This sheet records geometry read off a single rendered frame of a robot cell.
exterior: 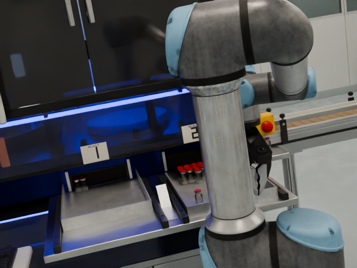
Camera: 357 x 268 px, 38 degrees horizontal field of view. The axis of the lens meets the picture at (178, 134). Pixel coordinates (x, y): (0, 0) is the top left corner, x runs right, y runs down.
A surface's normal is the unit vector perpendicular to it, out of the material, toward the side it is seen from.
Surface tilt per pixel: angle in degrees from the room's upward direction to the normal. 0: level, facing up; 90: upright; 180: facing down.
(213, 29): 78
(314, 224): 7
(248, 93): 90
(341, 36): 90
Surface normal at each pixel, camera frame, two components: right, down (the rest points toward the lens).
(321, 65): 0.21, 0.20
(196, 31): -0.22, 0.06
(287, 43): 0.46, 0.59
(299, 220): -0.03, -0.96
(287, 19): 0.52, -0.14
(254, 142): -0.07, -0.74
